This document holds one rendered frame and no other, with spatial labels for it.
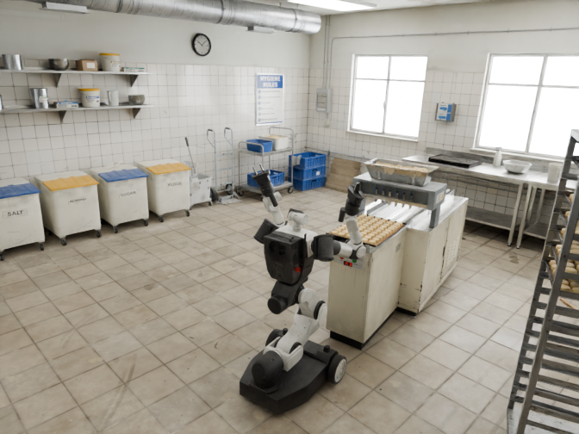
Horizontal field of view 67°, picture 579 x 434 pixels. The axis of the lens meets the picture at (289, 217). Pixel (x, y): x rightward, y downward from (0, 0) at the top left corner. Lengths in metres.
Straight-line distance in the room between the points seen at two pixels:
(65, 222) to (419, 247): 4.01
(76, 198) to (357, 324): 3.67
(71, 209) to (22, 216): 0.50
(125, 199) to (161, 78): 1.87
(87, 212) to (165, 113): 1.94
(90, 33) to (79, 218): 2.30
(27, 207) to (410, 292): 4.13
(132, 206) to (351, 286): 3.52
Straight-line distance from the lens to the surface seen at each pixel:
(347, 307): 3.42
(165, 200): 6.22
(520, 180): 5.96
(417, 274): 3.86
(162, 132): 6.78
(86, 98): 6.04
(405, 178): 3.73
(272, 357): 2.85
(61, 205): 5.67
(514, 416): 3.12
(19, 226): 5.61
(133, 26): 6.59
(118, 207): 5.94
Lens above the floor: 2.05
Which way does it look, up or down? 19 degrees down
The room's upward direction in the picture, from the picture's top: 2 degrees clockwise
